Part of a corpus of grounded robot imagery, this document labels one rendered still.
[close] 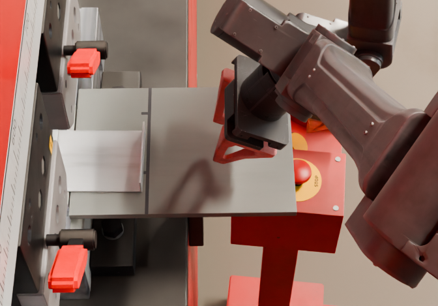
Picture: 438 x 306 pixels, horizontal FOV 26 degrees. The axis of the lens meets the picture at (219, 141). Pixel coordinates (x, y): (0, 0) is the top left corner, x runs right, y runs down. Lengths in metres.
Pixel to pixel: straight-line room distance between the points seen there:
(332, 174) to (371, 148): 0.78
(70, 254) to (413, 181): 0.32
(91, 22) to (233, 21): 0.41
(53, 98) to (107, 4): 0.57
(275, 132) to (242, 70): 0.08
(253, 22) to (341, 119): 0.27
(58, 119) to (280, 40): 0.23
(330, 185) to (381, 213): 0.84
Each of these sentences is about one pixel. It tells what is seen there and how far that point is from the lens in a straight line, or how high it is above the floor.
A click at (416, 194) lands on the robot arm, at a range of 0.53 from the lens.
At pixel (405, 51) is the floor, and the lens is 2.55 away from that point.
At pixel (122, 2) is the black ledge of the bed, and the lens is 1.45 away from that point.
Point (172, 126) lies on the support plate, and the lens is 1.16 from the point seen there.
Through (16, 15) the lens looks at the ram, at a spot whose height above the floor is 1.43.
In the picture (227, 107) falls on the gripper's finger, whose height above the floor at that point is 1.11.
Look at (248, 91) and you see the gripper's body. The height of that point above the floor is 1.14.
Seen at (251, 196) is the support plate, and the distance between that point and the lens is 1.11.
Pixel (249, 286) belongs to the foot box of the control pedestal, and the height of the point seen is 0.12.
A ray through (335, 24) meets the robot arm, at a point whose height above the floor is 1.00.
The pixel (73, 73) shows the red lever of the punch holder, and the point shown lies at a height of 1.31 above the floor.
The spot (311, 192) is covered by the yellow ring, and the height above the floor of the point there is 0.78.
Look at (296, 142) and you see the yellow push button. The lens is 1.47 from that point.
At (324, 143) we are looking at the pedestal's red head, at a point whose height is 0.70.
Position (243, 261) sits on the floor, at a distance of 2.18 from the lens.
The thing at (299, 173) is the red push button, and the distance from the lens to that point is 1.35.
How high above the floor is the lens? 1.96
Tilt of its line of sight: 57 degrees down
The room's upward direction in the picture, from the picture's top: straight up
